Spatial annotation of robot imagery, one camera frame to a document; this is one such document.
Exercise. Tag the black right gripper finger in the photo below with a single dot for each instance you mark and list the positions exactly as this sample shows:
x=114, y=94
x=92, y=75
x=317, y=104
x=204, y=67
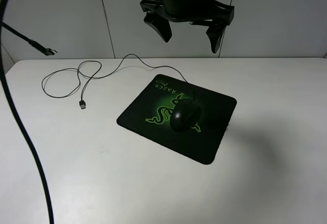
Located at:
x=160, y=25
x=215, y=32

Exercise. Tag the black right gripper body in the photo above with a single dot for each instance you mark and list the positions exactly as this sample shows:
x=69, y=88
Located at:
x=190, y=10

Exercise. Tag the black green Razer mouse pad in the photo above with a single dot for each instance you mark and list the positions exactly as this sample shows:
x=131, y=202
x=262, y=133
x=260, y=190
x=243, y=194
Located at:
x=149, y=116

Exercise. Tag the black computer mouse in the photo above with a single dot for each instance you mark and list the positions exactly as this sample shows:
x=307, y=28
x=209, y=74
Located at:
x=185, y=115

